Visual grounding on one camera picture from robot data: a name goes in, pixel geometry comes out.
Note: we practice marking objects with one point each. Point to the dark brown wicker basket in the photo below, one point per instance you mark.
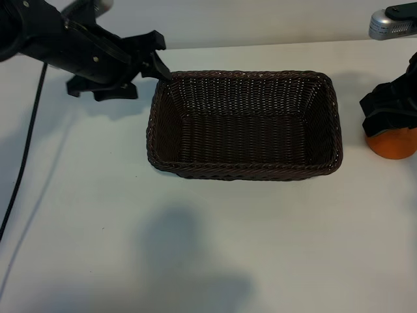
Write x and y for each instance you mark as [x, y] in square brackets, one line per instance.
[244, 140]

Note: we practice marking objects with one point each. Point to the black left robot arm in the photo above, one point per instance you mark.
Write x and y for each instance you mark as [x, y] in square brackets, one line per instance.
[11, 26]

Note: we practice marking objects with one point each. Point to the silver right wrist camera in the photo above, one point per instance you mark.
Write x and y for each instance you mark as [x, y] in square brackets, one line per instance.
[384, 26]

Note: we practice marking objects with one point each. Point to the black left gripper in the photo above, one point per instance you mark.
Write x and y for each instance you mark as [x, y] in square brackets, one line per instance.
[81, 55]

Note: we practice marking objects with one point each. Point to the orange fruit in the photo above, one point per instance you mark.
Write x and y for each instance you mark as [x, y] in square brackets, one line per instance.
[394, 146]

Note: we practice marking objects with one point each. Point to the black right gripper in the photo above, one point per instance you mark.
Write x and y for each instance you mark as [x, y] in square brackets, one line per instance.
[413, 88]

